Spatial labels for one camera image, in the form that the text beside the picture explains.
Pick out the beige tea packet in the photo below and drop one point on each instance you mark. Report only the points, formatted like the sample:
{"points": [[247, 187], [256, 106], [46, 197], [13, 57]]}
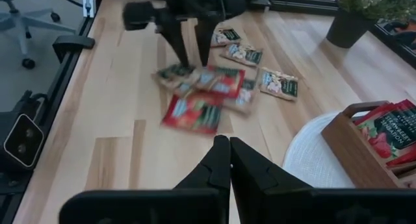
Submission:
{"points": [[243, 54], [226, 37], [175, 74], [243, 99], [279, 84]]}

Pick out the red strawberry tea packet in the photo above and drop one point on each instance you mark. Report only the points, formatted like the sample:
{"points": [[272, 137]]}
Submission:
{"points": [[383, 108], [195, 115], [390, 133], [224, 82]]}

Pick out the green potted plant black pot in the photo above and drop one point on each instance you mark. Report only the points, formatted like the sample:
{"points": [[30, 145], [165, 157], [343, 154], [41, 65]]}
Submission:
{"points": [[347, 29]]}

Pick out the black table clamp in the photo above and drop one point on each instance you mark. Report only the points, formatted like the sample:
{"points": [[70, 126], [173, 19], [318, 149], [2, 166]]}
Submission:
{"points": [[73, 45]]}

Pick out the black depth camera box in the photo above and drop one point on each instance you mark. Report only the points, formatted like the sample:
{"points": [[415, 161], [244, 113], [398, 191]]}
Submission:
{"points": [[22, 143]]}

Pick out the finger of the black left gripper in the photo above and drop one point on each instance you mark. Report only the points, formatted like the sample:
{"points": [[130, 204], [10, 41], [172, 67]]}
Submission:
{"points": [[206, 39], [177, 39]]}

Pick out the silver aluminium profile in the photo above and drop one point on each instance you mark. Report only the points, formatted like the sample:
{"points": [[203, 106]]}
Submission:
{"points": [[88, 3]]}

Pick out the grey office chair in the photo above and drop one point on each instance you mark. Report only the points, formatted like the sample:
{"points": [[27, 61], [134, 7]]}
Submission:
{"points": [[26, 19]]}

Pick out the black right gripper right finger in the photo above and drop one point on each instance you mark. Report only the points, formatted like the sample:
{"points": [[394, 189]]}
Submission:
{"points": [[256, 178]]}

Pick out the white round woven placemat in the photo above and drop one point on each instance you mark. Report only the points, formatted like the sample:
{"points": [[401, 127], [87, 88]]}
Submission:
{"points": [[312, 156]]}

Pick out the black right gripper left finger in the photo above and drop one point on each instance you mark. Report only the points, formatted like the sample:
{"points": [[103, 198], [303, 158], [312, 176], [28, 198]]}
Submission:
{"points": [[201, 172]]}

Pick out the wooden tea organizer box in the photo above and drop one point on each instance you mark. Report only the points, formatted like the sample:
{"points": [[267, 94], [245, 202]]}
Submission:
{"points": [[351, 152]]}

